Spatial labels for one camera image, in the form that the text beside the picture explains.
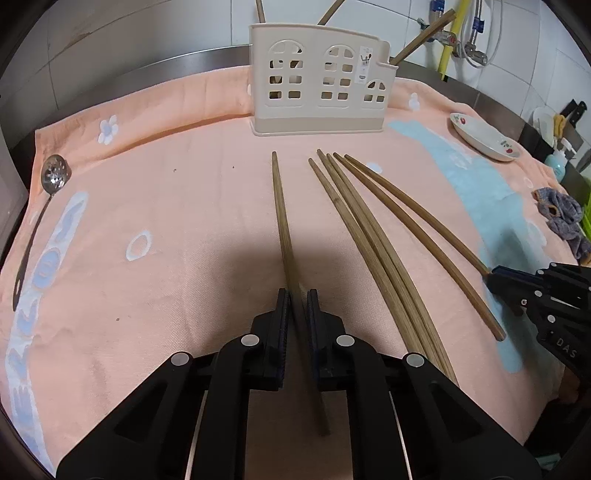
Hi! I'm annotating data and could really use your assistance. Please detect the light blue soap bottle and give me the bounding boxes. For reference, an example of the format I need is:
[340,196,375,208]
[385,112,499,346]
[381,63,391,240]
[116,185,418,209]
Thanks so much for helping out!
[545,138,578,183]

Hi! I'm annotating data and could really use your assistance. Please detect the white floral bowl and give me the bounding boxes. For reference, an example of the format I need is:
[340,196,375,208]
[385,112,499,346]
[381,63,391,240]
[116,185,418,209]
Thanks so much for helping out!
[449,112,522,162]

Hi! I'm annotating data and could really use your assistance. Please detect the metal water valve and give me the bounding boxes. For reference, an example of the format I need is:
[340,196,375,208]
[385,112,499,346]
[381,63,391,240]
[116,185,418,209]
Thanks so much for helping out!
[464,39,489,68]

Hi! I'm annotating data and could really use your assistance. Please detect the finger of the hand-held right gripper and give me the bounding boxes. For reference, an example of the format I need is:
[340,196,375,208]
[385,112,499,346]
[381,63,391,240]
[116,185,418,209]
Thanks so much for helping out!
[487,266,555,296]
[488,278,546,325]

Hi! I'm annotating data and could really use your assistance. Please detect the beige plastic utensil holder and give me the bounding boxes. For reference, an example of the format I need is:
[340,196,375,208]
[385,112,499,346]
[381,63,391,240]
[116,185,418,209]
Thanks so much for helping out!
[248,23,399,137]

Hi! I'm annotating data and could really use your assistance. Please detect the peach printed towel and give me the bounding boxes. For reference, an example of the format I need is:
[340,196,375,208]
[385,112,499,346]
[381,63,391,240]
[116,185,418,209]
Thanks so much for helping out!
[0,65,591,480]

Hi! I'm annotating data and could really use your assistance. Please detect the yellow gas hose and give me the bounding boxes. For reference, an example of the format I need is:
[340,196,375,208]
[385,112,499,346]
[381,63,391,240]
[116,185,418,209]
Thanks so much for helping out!
[436,0,472,81]

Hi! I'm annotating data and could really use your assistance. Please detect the grey knitted cloth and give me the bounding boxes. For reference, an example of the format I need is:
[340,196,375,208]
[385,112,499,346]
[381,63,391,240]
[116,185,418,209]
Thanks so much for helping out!
[531,187,591,266]

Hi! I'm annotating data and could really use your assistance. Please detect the braided metal hose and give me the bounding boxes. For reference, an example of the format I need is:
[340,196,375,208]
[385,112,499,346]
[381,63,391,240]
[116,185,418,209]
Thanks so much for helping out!
[468,0,485,47]

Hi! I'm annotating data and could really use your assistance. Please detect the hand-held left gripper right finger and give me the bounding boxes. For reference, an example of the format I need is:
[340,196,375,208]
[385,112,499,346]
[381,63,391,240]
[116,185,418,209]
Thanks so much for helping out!
[307,288,543,480]

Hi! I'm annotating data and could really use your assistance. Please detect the thin white hose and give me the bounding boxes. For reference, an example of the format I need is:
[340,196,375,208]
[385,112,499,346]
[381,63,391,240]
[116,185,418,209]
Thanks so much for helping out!
[480,0,506,68]

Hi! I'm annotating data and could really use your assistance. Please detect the white plate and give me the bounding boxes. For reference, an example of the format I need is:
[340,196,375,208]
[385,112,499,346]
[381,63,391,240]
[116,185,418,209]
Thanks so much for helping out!
[533,107,557,148]

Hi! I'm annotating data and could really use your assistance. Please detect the green plastic rack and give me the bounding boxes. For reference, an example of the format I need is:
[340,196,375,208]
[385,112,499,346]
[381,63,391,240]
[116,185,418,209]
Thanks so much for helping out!
[579,185,591,241]

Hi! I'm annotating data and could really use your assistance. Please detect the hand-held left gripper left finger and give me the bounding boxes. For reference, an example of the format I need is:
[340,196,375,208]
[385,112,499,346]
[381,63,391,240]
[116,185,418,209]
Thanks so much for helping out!
[55,288,291,480]

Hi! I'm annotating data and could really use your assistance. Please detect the black handle knife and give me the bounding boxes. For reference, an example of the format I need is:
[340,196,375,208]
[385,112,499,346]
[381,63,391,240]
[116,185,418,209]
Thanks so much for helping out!
[561,99,588,137]

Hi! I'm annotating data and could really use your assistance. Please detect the slotted metal spoon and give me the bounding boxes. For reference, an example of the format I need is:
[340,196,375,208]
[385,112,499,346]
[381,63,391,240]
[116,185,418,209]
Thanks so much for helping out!
[13,154,72,311]

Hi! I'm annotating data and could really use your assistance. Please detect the red handle water valve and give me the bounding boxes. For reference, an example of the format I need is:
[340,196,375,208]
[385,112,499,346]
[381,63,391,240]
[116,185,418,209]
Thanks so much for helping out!
[418,16,462,47]

